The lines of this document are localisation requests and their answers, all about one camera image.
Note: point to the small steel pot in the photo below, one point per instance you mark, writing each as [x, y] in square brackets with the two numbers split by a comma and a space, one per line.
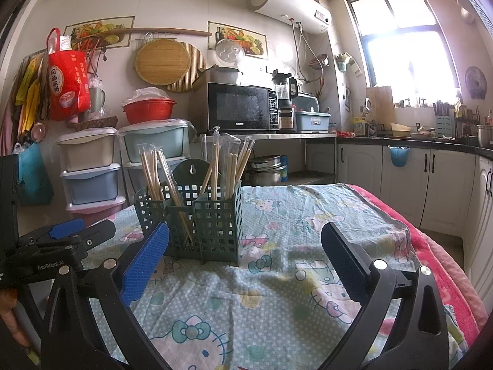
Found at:
[484, 135]

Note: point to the wooden cutting board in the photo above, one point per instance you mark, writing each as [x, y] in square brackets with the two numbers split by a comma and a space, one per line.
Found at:
[379, 104]

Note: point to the cartoon cat printed blanket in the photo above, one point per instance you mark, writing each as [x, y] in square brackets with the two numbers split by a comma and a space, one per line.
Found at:
[269, 296]

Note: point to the long wooden rolling pin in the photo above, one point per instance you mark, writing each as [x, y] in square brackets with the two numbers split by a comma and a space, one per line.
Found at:
[154, 32]

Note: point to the metal shelf table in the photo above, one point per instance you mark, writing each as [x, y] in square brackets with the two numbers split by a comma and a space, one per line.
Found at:
[269, 135]

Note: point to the black kitchen countertop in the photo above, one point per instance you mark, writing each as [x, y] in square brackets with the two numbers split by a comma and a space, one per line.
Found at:
[423, 142]

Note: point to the pale green knife block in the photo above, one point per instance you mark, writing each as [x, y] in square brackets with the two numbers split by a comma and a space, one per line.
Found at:
[443, 121]

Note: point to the multicolour plastic drawer tower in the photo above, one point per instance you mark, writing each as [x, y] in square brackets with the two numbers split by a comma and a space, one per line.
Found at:
[90, 185]

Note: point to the yellow packet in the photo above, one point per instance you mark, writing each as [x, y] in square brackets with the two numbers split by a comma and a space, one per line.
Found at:
[360, 127]

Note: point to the blue hanging bag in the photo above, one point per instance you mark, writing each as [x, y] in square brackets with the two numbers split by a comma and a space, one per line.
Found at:
[34, 177]

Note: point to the white plastic bag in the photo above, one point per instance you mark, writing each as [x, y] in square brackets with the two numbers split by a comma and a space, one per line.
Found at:
[146, 95]

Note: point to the green plastic utensil holder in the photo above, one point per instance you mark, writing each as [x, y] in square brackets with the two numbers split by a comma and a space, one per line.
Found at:
[217, 223]

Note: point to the white cylindrical water heater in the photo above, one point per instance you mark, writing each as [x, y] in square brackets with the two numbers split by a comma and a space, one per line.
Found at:
[289, 4]

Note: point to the blue container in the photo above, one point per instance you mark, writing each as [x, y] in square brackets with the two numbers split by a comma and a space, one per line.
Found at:
[284, 167]

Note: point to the metal strainer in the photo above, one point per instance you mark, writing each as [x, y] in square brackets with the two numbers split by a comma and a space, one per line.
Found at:
[319, 61]

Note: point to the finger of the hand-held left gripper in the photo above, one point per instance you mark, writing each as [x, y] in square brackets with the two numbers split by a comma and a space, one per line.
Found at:
[98, 235]
[67, 228]

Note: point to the red plastic basin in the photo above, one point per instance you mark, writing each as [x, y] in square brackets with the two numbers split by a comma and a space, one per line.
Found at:
[150, 111]

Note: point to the pale green plastic drawer tower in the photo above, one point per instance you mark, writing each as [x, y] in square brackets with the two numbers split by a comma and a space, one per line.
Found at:
[154, 140]

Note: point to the pink towel blanket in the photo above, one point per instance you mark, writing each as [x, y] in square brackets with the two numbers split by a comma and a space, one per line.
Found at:
[443, 269]

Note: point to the kitchen window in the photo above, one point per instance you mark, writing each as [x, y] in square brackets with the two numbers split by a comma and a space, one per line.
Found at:
[408, 46]

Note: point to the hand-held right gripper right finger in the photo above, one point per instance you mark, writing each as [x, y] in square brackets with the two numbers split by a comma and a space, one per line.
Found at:
[342, 264]

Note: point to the yellow hanging cloth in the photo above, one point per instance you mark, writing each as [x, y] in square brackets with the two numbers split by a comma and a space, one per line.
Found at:
[29, 92]

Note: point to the clear plastic dome cover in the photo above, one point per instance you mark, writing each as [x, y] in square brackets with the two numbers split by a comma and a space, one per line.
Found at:
[230, 53]

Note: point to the round smooth bamboo mat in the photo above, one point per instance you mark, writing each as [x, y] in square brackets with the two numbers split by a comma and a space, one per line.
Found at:
[161, 61]

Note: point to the red plastic bag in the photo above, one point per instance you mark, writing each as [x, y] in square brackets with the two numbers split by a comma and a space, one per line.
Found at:
[67, 81]

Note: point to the grey cooking pot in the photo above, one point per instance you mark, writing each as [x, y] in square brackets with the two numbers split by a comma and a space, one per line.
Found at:
[225, 76]

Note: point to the set of wooden chopsticks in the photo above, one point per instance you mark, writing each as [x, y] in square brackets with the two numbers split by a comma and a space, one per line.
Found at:
[215, 169]

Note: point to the black microwave oven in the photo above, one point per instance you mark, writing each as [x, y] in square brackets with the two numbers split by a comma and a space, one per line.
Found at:
[238, 106]

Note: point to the wicker basket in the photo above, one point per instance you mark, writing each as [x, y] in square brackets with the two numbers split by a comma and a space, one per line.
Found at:
[96, 124]

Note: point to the person's left hand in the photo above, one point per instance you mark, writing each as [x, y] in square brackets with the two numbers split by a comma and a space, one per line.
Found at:
[7, 312]

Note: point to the round ribbed bamboo mat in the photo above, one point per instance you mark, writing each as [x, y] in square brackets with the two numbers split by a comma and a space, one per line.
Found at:
[197, 73]

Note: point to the white cup in plastic bag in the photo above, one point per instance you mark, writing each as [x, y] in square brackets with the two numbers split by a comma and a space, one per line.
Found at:
[97, 98]

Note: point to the green wall organiser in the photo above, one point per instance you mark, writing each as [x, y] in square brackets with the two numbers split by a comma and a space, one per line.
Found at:
[346, 63]

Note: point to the blue hanging bin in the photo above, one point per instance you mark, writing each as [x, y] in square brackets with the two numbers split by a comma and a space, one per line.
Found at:
[398, 158]

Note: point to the black blender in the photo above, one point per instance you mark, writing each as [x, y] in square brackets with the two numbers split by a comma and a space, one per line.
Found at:
[283, 88]

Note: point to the steel pot with lid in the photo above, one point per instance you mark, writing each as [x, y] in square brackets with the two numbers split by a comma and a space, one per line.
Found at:
[264, 175]

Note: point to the fruit wall picture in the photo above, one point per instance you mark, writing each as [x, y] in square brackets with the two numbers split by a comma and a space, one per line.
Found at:
[238, 40]
[100, 31]

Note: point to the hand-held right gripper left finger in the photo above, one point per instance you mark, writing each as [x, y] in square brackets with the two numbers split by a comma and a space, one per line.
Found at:
[146, 262]

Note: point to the blue dish rack with lid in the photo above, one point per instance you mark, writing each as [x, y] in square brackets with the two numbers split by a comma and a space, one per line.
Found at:
[312, 121]

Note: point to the round wall exhaust fan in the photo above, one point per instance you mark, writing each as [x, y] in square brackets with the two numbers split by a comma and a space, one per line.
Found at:
[476, 82]

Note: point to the chrome faucet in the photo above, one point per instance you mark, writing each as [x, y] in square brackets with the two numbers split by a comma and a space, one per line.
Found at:
[368, 107]

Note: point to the white kitchen cabinets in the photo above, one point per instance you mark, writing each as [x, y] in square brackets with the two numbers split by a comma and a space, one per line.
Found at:
[443, 192]

